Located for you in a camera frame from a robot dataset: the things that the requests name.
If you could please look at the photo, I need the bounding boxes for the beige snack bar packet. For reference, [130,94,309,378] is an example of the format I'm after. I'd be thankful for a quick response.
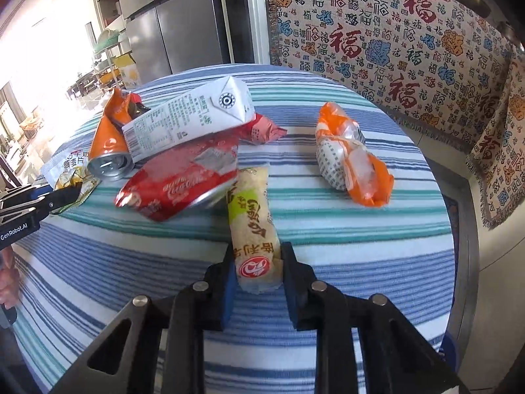
[227,166,284,295]

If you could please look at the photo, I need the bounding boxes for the rack with green baskets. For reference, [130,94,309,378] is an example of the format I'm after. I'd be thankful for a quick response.
[92,24,133,88]

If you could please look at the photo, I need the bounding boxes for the printed sofa blanket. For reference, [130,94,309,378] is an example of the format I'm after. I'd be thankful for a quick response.
[262,0,525,230]

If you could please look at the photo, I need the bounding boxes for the white yellow snack bag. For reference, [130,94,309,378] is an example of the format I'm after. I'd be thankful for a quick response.
[40,149,101,211]

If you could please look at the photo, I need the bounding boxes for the orange white crumpled wrapper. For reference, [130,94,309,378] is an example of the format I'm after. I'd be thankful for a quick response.
[315,101,395,208]

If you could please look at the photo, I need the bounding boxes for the person's left hand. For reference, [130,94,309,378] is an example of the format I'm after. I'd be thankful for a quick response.
[0,250,19,309]

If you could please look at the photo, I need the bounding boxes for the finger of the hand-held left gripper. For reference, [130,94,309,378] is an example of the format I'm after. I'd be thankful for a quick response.
[41,186,83,216]

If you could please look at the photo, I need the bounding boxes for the red gold-printed packet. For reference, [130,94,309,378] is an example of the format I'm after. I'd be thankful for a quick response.
[237,112,288,145]

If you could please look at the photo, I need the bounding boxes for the silver refrigerator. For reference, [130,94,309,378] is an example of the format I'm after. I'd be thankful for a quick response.
[124,0,231,88]

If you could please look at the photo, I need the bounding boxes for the crushed red soda can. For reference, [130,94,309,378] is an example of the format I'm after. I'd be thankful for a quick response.
[114,136,241,223]

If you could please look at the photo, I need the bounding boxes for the blue striped tablecloth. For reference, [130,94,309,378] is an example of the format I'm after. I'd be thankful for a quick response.
[11,63,457,394]

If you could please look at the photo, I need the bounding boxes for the dark wooden chairs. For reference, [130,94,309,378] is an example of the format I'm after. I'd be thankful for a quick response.
[67,71,100,100]

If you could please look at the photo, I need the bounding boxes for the yellow cardboard box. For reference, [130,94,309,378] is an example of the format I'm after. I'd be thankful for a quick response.
[112,55,142,90]

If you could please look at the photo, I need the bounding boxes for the crushed orange soda can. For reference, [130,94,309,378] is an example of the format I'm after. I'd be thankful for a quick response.
[86,88,142,180]

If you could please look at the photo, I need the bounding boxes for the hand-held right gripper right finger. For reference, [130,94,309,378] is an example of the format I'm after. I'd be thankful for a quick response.
[279,241,460,394]

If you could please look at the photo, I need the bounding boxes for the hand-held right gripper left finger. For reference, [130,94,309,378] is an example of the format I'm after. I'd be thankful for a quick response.
[53,242,239,394]

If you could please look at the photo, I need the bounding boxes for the white milk carton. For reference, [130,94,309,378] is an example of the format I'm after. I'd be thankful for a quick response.
[122,76,257,163]

